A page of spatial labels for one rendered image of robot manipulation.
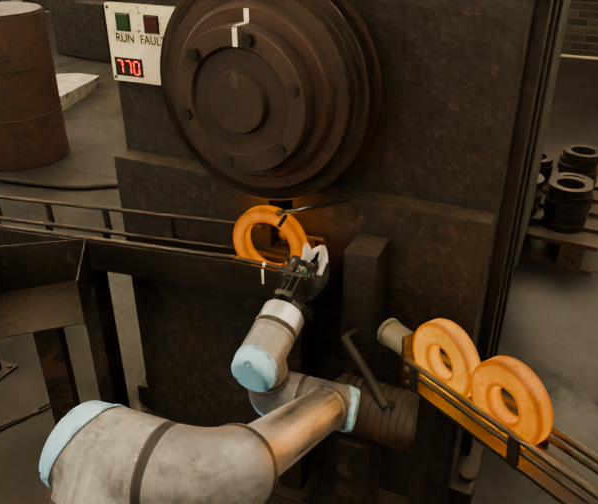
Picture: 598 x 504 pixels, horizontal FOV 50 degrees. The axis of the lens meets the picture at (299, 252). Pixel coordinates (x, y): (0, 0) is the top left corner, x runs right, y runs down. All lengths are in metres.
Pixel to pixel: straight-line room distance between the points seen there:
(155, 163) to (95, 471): 1.00
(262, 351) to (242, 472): 0.46
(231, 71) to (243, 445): 0.71
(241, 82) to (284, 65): 0.09
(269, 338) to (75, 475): 0.54
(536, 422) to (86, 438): 0.67
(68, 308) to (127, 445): 0.86
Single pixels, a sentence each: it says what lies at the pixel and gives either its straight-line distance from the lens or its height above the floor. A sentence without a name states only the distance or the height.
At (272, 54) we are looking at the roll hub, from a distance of 1.21.
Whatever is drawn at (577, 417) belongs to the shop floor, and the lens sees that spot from 2.31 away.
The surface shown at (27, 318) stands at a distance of 1.64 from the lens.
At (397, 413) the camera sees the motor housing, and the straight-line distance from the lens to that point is 1.40.
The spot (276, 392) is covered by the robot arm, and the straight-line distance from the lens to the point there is 1.32.
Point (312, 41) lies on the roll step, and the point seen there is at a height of 1.23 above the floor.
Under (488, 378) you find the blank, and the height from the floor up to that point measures 0.75.
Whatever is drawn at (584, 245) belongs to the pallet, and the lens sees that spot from 3.03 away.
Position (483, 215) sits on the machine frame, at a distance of 1.41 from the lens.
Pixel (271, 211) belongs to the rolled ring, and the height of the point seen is 0.84.
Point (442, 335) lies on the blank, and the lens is 1.20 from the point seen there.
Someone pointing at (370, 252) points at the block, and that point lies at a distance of 1.37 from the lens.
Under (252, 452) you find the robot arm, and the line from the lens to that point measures 0.83.
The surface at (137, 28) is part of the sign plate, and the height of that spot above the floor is 1.19.
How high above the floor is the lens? 1.47
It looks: 29 degrees down
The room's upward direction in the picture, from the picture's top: straight up
